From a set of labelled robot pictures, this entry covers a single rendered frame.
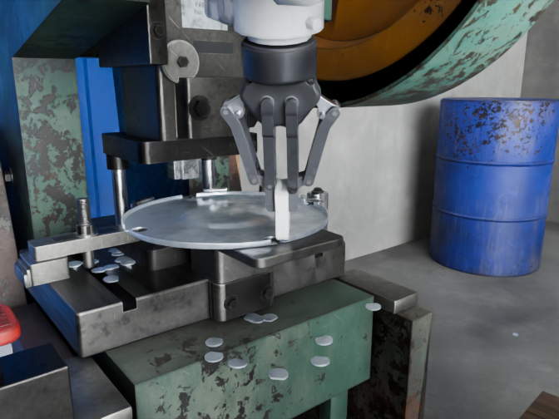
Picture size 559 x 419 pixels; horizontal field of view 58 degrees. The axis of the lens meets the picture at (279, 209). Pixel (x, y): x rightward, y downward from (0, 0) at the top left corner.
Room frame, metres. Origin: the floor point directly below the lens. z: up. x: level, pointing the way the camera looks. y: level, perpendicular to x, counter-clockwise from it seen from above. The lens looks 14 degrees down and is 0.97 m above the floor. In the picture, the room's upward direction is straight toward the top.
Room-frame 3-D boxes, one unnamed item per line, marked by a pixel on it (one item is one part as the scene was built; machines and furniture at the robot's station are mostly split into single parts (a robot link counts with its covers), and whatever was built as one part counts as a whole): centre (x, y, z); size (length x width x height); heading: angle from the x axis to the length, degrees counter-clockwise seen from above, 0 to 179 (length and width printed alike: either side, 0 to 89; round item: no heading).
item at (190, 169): (0.80, 0.15, 0.84); 0.05 x 0.03 x 0.04; 128
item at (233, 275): (0.67, 0.05, 0.72); 0.25 x 0.14 x 0.14; 38
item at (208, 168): (0.91, 0.13, 0.81); 0.02 x 0.02 x 0.14
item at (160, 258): (0.81, 0.16, 0.72); 0.20 x 0.16 x 0.03; 128
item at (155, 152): (0.81, 0.16, 0.86); 0.20 x 0.16 x 0.05; 128
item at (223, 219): (0.71, 0.08, 0.78); 0.29 x 0.29 x 0.01
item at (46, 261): (0.70, 0.29, 0.76); 0.17 x 0.06 x 0.10; 128
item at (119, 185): (0.80, 0.26, 0.81); 0.02 x 0.02 x 0.14
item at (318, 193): (0.81, -0.06, 0.75); 0.03 x 0.03 x 0.10; 38
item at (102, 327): (0.81, 0.15, 0.68); 0.45 x 0.30 x 0.06; 128
